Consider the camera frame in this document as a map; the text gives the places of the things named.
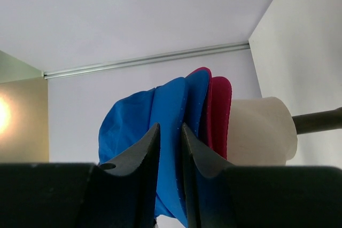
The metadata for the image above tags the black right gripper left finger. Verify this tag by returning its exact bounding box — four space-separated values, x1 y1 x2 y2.
1 124 160 227

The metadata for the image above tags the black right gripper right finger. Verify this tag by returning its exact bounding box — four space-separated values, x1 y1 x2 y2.
181 124 341 227

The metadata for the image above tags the blue cap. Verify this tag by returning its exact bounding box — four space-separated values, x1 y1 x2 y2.
184 67 209 136
98 77 189 226

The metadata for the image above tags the cream mannequin head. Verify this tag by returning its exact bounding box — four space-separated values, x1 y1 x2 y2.
227 97 298 166

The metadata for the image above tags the magenta baseball cap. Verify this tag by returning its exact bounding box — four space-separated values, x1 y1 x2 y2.
208 76 232 159

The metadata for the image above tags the brown wooden round stand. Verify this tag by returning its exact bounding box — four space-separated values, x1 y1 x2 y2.
292 107 342 135

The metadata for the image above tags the left aluminium frame post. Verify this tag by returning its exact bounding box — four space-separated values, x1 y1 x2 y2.
44 41 250 80

